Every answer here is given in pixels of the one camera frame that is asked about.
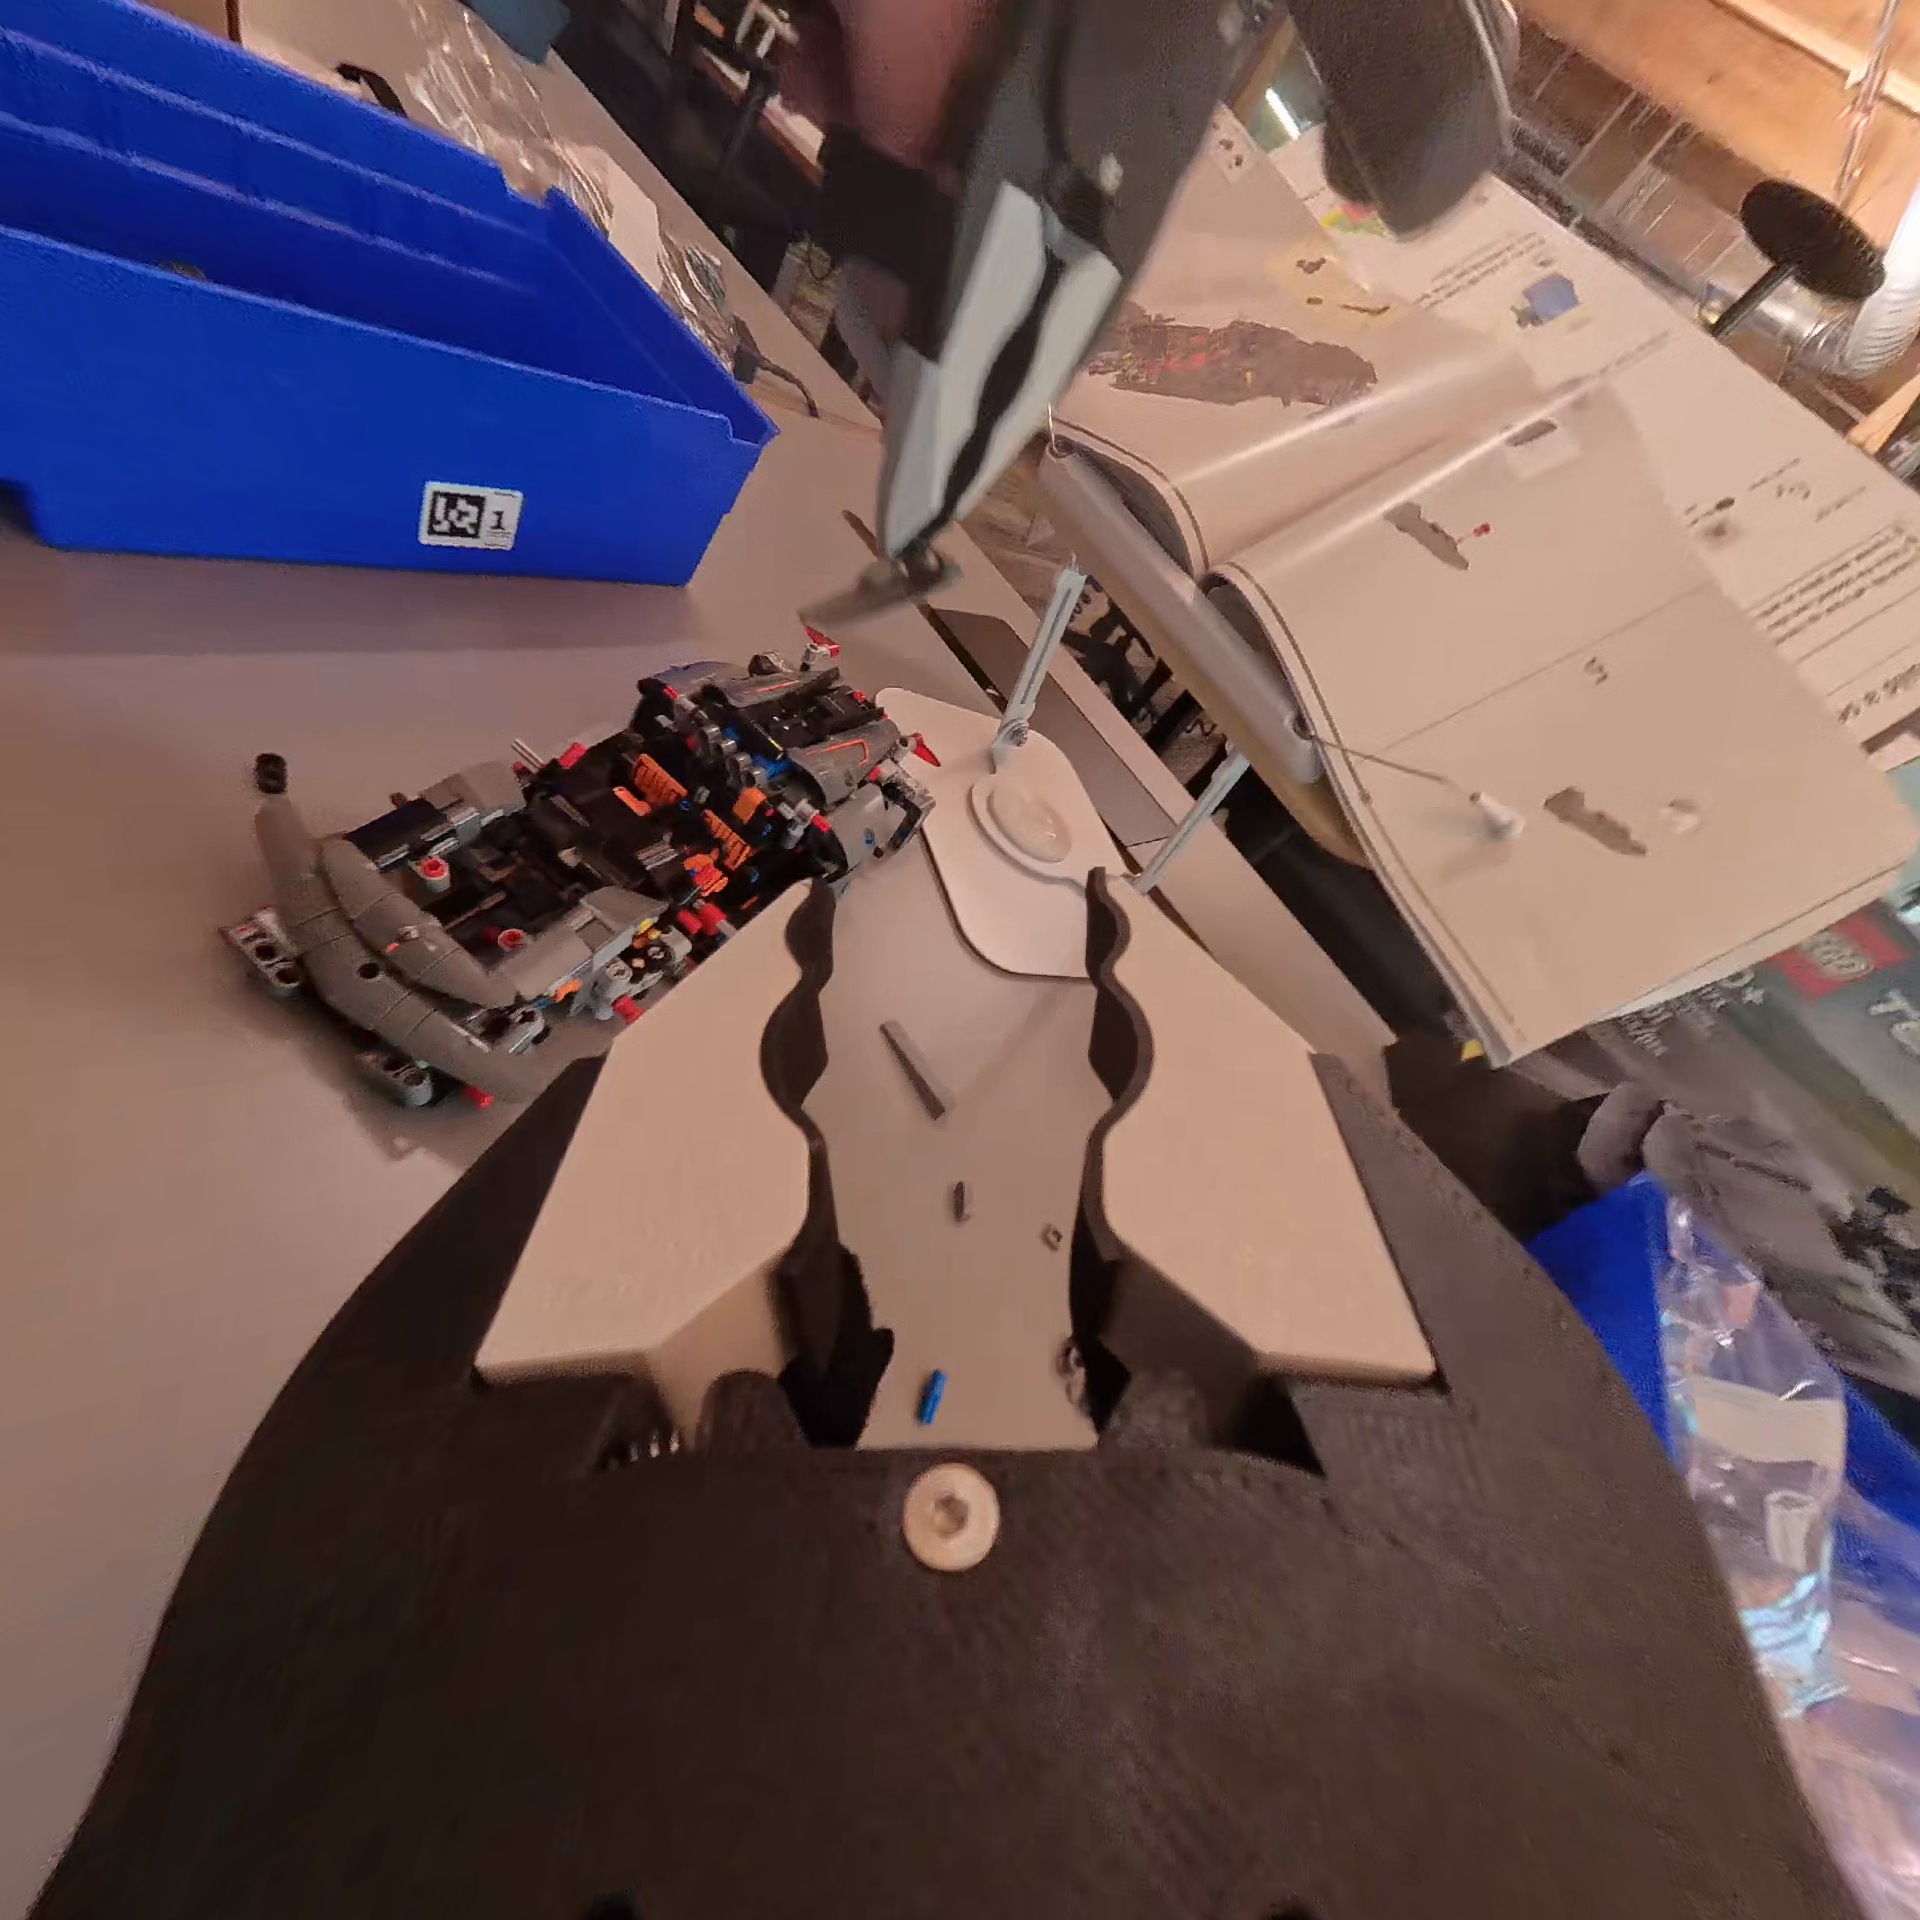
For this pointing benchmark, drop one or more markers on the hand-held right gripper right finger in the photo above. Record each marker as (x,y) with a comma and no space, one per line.
(1260,1202)

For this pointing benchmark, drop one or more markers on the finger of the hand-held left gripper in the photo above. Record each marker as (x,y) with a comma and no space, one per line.
(937,390)
(1071,323)

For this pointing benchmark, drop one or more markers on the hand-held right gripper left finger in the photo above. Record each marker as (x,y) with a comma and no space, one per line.
(660,1202)

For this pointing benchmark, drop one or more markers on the partly built lego car model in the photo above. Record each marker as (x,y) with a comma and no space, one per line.
(600,870)

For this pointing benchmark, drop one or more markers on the tagged blue plastic bin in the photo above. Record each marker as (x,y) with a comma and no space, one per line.
(299,451)

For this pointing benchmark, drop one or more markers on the dark grey long lego slope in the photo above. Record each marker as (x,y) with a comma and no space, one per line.
(914,1069)

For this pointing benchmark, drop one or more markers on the blue lego pin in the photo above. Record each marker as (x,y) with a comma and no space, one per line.
(932,1395)

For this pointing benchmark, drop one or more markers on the open lego instruction booklet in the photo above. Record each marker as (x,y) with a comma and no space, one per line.
(1500,705)

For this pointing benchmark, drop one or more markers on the black lego set box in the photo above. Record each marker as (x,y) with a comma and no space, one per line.
(1845,1049)

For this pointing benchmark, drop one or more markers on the person's left hand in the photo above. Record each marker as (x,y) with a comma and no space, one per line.
(898,60)

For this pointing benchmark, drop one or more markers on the heap of clear plastic bags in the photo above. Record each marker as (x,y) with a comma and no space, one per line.
(660,254)

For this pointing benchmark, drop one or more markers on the large blue plastic bin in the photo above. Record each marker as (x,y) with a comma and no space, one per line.
(1605,1305)

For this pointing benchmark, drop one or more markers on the white booklet stand base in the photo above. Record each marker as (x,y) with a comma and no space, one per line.
(1020,899)

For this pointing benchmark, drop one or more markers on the crumpled clear plastic bags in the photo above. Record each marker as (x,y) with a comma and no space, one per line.
(1754,1426)

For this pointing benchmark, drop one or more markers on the black ceiling fixture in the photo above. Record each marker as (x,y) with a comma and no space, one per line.
(1807,241)

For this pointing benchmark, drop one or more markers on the silver ventilation duct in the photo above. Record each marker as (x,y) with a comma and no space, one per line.
(1845,339)

